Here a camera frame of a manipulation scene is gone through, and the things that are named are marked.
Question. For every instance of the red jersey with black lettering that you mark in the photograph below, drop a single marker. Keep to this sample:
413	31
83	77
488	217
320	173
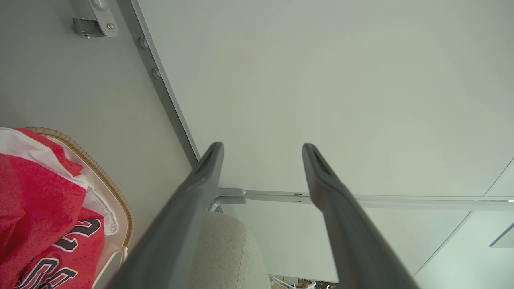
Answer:
36	208

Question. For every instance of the beige fabric sofa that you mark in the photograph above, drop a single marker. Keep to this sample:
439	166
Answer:
229	257

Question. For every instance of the small grey caster wheel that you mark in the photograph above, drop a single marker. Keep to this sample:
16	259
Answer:
86	27

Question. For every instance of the grey partition post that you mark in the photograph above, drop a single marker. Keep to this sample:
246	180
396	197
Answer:
401	202

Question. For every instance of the white garment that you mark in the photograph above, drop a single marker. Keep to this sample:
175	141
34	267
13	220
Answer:
24	150

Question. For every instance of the grey partition bottom rail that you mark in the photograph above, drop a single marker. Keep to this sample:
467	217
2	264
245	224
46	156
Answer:
160	88

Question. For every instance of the round grey levelling foot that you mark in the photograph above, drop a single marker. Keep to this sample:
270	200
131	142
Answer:
156	73
143	42

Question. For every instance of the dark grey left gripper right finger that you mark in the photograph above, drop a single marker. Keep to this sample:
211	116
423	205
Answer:
353	241

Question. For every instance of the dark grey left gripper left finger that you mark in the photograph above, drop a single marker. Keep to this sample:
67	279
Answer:
172	233

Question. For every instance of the grey curved partition foot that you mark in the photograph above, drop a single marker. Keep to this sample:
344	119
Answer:
233	192
105	18
225	200

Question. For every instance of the grey metal frame bar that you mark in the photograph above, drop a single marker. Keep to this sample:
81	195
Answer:
502	237

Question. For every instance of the green plant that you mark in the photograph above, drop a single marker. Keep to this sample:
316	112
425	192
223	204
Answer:
326	285

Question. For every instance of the white basket with wicker rim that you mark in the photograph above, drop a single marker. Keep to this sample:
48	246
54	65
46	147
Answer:
120	202

